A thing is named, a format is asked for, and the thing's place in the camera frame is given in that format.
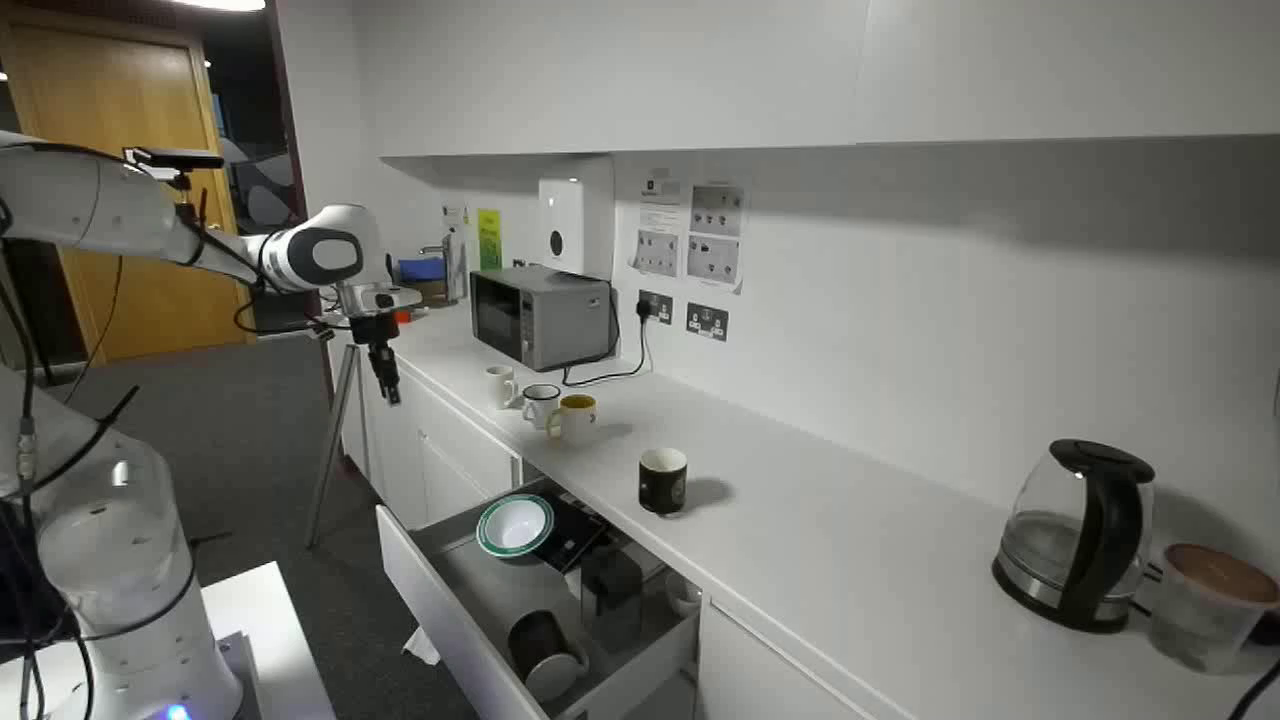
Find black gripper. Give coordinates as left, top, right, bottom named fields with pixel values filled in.
left=347, top=298, right=408, bottom=409

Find green and white bowl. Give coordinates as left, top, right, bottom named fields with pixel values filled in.
left=472, top=487, right=560, bottom=563

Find open grey kitchen drawer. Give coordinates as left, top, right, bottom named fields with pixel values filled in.
left=373, top=474, right=704, bottom=720

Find grey tripod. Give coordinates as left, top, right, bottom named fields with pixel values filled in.
left=299, top=333, right=370, bottom=553

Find blue box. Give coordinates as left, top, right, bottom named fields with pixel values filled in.
left=392, top=251, right=451, bottom=291

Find slim clear bottle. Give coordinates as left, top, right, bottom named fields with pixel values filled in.
left=439, top=215, right=472, bottom=302

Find white mug blue rim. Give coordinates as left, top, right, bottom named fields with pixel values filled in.
left=515, top=379, right=563, bottom=432

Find white paper towel dispenser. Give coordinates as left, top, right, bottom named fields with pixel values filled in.
left=537, top=173, right=588, bottom=279

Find black purple box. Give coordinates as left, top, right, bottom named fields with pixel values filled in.
left=537, top=497, right=622, bottom=574

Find white robot stand table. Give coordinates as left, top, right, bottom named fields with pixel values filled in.
left=0, top=557, right=338, bottom=720

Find black mug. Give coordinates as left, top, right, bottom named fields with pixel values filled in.
left=635, top=442, right=691, bottom=518

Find instruction poster with header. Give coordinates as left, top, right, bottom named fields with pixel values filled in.
left=628, top=163, right=687, bottom=279

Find small black cup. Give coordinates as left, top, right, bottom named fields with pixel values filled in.
left=580, top=548, right=647, bottom=613

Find dark mug lying sideways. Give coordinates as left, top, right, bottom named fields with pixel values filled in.
left=504, top=609, right=594, bottom=703

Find instruction poster two photos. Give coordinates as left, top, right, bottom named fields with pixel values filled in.
left=684, top=180, right=750, bottom=291

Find wooden door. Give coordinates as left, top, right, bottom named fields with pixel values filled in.
left=0, top=7, right=255, bottom=369

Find white lower cabinets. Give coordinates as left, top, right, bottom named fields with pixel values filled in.
left=329, top=333, right=925, bottom=720

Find white cabinets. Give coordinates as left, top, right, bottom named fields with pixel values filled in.
left=271, top=0, right=1280, bottom=163
left=329, top=333, right=925, bottom=720

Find white upper cabinets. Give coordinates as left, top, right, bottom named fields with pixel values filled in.
left=271, top=0, right=1280, bottom=163

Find plastic container brown lid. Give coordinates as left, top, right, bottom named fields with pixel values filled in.
left=1149, top=541, right=1280, bottom=675

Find yellow green wall sign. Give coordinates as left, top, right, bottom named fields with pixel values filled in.
left=472, top=202, right=510, bottom=276

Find white mug yellow handle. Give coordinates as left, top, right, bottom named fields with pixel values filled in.
left=547, top=386, right=605, bottom=447

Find black microwave power cable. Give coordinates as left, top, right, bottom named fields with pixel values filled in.
left=556, top=311, right=654, bottom=391

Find black camera on boom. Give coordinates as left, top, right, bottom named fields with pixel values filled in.
left=120, top=144, right=227, bottom=193

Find empty double wall socket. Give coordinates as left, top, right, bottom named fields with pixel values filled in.
left=684, top=298, right=731, bottom=345

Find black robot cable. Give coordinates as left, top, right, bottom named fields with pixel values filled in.
left=0, top=285, right=146, bottom=720

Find glass kettle black handle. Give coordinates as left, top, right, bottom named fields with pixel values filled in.
left=987, top=434, right=1160, bottom=635

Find black kettle cable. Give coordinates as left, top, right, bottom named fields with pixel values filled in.
left=1225, top=657, right=1280, bottom=720

